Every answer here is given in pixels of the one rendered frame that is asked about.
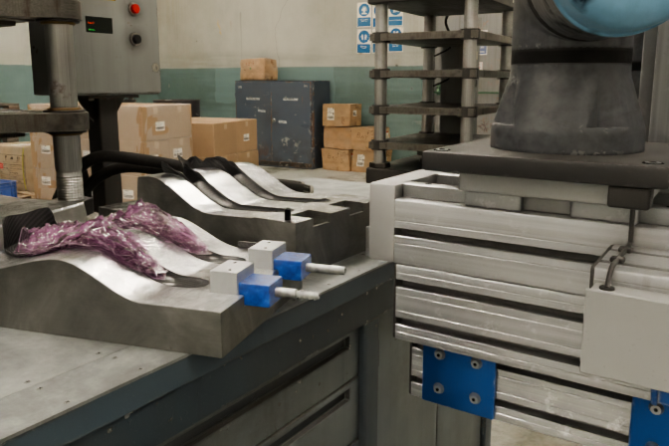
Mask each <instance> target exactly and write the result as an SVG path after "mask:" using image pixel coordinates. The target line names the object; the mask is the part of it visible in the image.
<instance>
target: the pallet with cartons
mask: <svg viewBox="0 0 669 446"><path fill-rule="evenodd" d="M192 140H193V156H197V157H198V158H200V159H201V160H204V159H205V158H206V157H215V156H221V157H225V158H226V159H227V160H228V161H233V162H251V163H254V164H256V165H258V166H259V153H258V149H257V120H256V119H255V118H222V117H193V118H192Z"/></svg>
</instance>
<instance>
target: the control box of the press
mask: <svg viewBox="0 0 669 446"><path fill-rule="evenodd" d="M79 1H81V4H82V19H83V20H82V21H80V23H79V24H76V25H75V26H73V37H74V51H75V65H76V80H77V94H78V101H79V103H80V104H81V106H82V107H83V109H84V110H86V112H89V123H90V129H89V141H90V153H92V152H96V151H101V150H118V151H119V140H118V123H117V111H118V109H119V107H120V105H121V103H122V101H123V99H124V98H128V99H129V100H134V98H139V96H138V95H158V94H159V93H161V81H160V60H159V39H158V18H157V0H79ZM28 23H29V35H30V48H31V60H32V72H33V84H34V95H35V96H48V95H49V83H48V71H47V58H46V45H45V32H44V25H41V24H40V23H38V22H28ZM88 197H93V198H94V212H97V213H99V207H100V206H106V205H111V204H117V203H122V191H121V174H117V175H114V176H112V177H109V178H107V179H106V180H104V181H103V182H101V183H100V184H99V185H98V186H97V187H96V188H95V189H94V190H93V194H92V192H91V193H90V195H89V196H88Z"/></svg>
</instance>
